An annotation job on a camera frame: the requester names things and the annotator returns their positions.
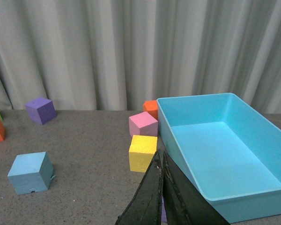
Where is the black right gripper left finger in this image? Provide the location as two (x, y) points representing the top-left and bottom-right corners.
(115, 152), (163, 225)

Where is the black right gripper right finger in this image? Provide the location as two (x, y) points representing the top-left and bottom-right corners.
(163, 152), (229, 225)

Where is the light blue cube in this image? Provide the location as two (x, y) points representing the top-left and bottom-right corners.
(7, 152), (54, 195)

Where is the purple foam cube right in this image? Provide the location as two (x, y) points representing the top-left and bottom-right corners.
(161, 197), (167, 223)

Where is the purple foam cube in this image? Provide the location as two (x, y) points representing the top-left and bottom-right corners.
(161, 197), (167, 223)
(25, 97), (57, 125)

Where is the yellow foam cube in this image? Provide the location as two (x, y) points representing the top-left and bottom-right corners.
(129, 135), (157, 173)

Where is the light blue plastic bin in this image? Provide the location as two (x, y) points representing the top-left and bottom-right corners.
(157, 93), (281, 223)

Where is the pink foam cube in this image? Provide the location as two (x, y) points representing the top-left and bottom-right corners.
(128, 112), (158, 136)

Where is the orange foam cube right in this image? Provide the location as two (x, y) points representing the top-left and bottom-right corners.
(143, 100), (158, 120)

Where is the purple foam cube back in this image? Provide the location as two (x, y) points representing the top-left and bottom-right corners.
(25, 97), (57, 125)

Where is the grey curtain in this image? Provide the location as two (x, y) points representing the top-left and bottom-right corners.
(0, 0), (281, 113)

